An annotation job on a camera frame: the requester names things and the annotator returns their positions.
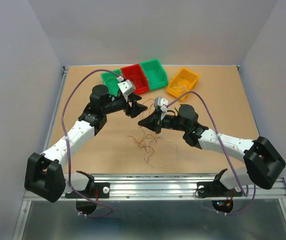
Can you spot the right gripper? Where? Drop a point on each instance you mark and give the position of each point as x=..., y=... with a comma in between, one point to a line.
x=150, y=122

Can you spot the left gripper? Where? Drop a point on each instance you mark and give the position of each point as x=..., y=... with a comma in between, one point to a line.
x=136, y=108

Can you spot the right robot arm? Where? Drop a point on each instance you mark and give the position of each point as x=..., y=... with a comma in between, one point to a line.
x=263, y=163

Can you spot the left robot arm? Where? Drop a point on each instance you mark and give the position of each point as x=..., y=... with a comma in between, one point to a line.
x=44, y=172

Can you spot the red bin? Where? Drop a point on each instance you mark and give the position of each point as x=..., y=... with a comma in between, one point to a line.
x=136, y=74

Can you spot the right green bin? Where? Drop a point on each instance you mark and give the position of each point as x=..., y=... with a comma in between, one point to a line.
x=155, y=74

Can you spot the green bin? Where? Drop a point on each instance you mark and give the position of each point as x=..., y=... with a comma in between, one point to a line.
x=110, y=80
x=155, y=74

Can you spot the left green bin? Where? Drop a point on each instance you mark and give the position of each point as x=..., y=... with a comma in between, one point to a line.
x=110, y=80

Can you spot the yellow bin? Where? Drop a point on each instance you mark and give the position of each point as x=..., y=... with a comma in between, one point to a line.
x=185, y=80

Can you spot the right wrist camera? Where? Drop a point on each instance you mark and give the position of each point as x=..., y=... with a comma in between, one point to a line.
x=160, y=104

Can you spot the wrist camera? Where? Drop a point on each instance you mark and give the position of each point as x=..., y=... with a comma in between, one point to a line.
x=160, y=104
x=127, y=87

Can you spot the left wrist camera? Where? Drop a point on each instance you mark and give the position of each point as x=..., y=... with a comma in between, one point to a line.
x=127, y=87

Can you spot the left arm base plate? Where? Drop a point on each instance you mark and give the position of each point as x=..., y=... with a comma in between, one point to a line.
x=97, y=191

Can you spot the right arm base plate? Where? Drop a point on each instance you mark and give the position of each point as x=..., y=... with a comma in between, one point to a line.
x=211, y=189

